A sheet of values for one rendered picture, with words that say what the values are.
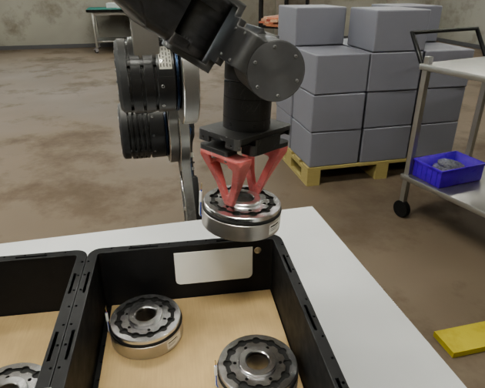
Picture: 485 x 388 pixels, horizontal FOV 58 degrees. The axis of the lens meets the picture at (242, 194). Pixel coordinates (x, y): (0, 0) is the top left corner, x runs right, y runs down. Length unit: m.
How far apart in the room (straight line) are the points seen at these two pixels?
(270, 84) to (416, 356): 0.60
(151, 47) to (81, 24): 9.81
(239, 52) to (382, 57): 2.67
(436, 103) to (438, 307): 1.66
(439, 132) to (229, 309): 2.92
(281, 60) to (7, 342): 0.55
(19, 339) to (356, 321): 0.59
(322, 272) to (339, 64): 2.06
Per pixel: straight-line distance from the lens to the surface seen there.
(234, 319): 0.70
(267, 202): 0.57
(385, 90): 3.13
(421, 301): 2.18
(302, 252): 1.09
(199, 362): 0.64
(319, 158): 3.06
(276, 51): 0.42
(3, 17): 10.87
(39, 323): 0.76
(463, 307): 2.22
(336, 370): 0.51
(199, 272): 0.71
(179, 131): 1.30
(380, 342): 0.89
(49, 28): 10.73
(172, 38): 0.46
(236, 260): 0.71
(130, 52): 0.85
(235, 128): 0.51
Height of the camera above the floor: 1.30
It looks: 26 degrees down
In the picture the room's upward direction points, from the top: straight up
